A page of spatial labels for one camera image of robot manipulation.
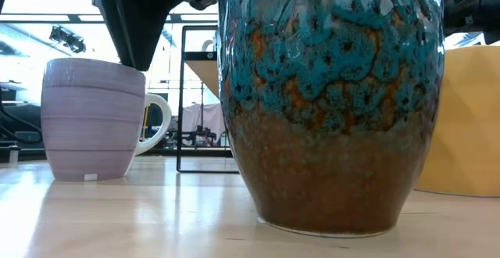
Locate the wooden rack shelf board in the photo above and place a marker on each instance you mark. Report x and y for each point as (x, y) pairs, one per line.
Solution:
(209, 74)

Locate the black draped cover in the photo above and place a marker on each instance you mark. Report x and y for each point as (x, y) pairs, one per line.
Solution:
(11, 113)

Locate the black ceiling-mounted fixture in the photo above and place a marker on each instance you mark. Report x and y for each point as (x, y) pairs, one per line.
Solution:
(67, 39)

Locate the pale pink draped cloth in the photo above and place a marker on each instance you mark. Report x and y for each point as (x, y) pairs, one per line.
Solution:
(207, 117)

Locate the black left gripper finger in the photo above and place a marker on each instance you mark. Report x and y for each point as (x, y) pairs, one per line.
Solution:
(136, 15)

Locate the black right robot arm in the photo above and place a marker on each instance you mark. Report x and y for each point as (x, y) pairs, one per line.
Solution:
(472, 11)

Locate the small metal bracket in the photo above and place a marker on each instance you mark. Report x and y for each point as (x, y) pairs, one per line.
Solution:
(13, 156)

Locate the yellow faceted mug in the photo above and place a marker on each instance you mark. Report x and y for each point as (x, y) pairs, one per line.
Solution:
(468, 125)

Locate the black metal shelf rack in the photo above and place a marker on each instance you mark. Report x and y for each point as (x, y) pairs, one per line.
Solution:
(180, 94)

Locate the teal and brown glazed vase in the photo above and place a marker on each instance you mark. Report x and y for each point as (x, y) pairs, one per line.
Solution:
(332, 140)

